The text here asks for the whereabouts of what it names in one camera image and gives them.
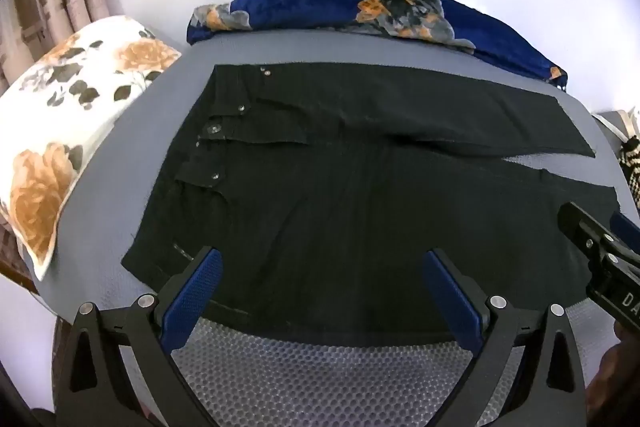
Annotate black and white crochet bag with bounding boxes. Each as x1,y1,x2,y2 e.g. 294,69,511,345
619,107,640,212

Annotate grey fabric item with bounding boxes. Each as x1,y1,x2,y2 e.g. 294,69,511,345
591,111,627,154

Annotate black pants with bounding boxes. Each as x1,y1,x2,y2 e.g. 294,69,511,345
121,62,622,343

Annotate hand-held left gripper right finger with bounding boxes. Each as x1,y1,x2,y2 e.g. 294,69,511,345
422,248,593,427

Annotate white floral pillow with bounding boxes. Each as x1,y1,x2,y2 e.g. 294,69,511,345
0,15,182,282

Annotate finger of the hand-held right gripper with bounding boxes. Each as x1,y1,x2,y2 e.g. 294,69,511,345
557,202,626,269
611,212,640,254

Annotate wooden bed frame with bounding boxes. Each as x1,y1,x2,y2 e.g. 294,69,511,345
0,212,38,295

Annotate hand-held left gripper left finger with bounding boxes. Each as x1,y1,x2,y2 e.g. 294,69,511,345
52,247,224,427

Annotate blue floral blanket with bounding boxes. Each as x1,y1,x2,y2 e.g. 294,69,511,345
186,0,569,92

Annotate person's right hand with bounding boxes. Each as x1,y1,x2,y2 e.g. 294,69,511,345
584,321,640,414

